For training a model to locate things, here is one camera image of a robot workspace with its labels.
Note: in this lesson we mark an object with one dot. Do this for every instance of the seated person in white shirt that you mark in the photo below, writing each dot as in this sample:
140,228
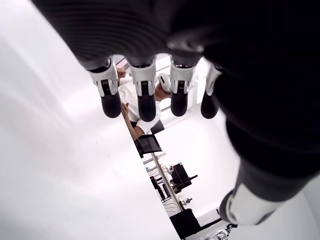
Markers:
130,100

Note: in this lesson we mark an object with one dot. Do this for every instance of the black box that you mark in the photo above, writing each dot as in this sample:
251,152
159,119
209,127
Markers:
185,225

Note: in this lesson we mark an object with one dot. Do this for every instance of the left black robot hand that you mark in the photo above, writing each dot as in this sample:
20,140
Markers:
225,37

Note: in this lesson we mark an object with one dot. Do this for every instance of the beige slim post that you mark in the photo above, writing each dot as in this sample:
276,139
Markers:
163,172

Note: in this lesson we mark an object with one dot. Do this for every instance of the black folding chair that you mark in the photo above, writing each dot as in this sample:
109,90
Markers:
148,146

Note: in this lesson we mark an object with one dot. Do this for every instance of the black equipment on stand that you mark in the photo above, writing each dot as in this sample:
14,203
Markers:
180,175

